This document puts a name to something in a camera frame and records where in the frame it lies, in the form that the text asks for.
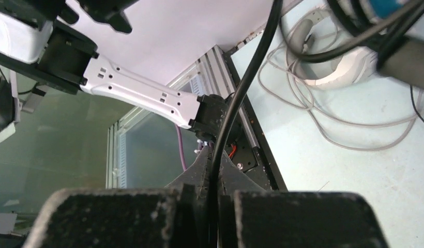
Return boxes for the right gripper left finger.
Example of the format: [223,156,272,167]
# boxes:
[24,148,212,247]

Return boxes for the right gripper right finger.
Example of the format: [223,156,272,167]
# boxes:
[218,154,389,247]

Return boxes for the large black blue headphones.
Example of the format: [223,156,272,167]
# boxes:
[211,1,424,247]

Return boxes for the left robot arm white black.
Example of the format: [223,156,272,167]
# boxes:
[0,1,228,141]

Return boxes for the white gaming headphones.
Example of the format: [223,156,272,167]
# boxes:
[257,7,424,152]

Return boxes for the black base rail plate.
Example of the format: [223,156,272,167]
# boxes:
[222,51,288,192]

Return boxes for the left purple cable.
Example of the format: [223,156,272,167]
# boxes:
[175,125,189,172]

